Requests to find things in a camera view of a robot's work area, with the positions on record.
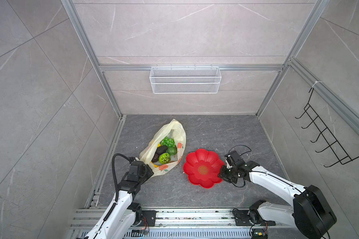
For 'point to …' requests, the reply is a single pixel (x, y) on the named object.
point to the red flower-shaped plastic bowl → (203, 168)
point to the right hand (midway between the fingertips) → (218, 174)
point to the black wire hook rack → (321, 128)
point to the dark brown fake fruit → (155, 158)
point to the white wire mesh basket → (184, 79)
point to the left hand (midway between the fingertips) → (150, 165)
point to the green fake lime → (172, 150)
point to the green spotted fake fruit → (164, 158)
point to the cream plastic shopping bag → (173, 129)
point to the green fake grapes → (167, 142)
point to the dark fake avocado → (161, 149)
